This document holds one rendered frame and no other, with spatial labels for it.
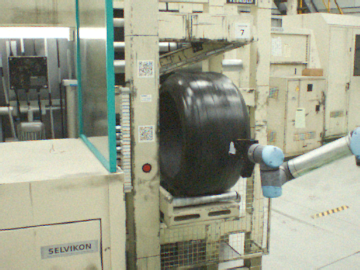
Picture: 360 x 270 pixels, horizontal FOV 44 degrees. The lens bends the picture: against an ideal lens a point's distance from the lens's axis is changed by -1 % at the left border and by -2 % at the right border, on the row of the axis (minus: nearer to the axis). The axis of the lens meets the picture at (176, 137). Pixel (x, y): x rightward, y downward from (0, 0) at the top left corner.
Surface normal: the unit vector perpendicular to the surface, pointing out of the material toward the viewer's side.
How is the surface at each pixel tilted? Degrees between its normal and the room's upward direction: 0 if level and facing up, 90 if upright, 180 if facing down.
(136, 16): 90
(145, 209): 90
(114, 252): 90
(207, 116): 66
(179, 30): 90
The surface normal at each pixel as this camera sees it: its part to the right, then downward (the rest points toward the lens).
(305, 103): 0.55, 0.15
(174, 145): 0.31, -0.25
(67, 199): 0.34, 0.17
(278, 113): -0.83, 0.10
